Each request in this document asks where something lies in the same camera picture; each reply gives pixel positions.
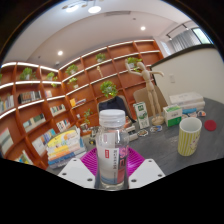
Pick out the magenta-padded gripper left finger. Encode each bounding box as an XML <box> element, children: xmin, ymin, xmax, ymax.
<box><xmin>57</xmin><ymin>147</ymin><xmax>101</xmax><ymax>190</ymax></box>

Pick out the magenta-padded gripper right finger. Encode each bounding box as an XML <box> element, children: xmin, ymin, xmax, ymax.
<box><xmin>127</xmin><ymin>146</ymin><xmax>167</xmax><ymax>190</ymax></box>

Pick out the clear plastic water bottle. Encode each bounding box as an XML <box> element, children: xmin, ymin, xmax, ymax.
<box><xmin>94</xmin><ymin>109</ymin><xmax>131</xmax><ymax>191</ymax></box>

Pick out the stack of colourful books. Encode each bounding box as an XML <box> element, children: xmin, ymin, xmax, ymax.
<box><xmin>45</xmin><ymin>128</ymin><xmax>88</xmax><ymax>169</ymax></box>

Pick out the pile of orange-covered books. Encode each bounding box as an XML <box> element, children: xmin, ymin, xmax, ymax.
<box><xmin>124</xmin><ymin>116</ymin><xmax>140</xmax><ymax>142</ymax></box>

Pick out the yellow striped mug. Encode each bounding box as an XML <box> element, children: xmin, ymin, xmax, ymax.
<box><xmin>177</xmin><ymin>117</ymin><xmax>203</xmax><ymax>157</ymax></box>

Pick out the tall green white carton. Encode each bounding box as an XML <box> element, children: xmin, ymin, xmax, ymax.
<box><xmin>132</xmin><ymin>101</ymin><xmax>151</xmax><ymax>130</ymax></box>

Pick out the small green white box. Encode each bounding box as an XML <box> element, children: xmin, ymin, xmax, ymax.
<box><xmin>162</xmin><ymin>104</ymin><xmax>184</xmax><ymax>128</ymax></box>

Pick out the orange wooden shelf unit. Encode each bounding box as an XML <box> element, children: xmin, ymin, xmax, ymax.
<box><xmin>0</xmin><ymin>39</ymin><xmax>164</xmax><ymax>170</ymax></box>

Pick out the dark office chair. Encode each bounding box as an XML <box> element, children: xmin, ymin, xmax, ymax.
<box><xmin>97</xmin><ymin>94</ymin><xmax>135</xmax><ymax>124</ymax></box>

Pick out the wooden artist mannequin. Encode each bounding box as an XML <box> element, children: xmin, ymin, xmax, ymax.
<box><xmin>125</xmin><ymin>61</ymin><xmax>166</xmax><ymax>127</ymax></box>

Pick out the flat round red coaster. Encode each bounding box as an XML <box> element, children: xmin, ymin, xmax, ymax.
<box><xmin>204</xmin><ymin>119</ymin><xmax>217</xmax><ymax>132</ymax></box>

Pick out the grey curtain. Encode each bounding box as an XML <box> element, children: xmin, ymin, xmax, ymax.
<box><xmin>170</xmin><ymin>30</ymin><xmax>201</xmax><ymax>53</ymax></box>

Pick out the window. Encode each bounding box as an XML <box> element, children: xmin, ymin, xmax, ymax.
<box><xmin>192</xmin><ymin>27</ymin><xmax>213</xmax><ymax>45</ymax></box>

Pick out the ceiling lamp with round lights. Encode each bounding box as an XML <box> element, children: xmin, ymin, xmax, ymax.
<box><xmin>61</xmin><ymin>0</ymin><xmax>103</xmax><ymax>14</ymax></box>

